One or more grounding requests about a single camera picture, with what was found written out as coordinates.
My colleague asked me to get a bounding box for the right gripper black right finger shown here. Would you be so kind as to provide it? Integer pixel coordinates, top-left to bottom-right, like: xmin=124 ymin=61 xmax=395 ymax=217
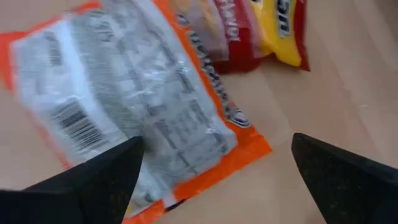
xmin=291 ymin=133 xmax=398 ymax=224

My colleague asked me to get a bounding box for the pink noodle pack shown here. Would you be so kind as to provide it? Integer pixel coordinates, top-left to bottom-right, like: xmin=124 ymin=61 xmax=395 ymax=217
xmin=169 ymin=0 xmax=231 ymax=62

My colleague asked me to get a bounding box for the yellow noodle pack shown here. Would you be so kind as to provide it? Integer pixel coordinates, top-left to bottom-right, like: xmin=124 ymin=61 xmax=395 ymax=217
xmin=250 ymin=0 xmax=311 ymax=72

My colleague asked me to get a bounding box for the orange noodle pack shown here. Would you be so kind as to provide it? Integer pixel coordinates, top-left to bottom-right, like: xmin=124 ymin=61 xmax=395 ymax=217
xmin=0 ymin=0 xmax=273 ymax=224

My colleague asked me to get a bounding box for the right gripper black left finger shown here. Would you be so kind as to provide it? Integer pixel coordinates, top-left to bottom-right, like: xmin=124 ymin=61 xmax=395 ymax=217
xmin=0 ymin=136 xmax=145 ymax=224

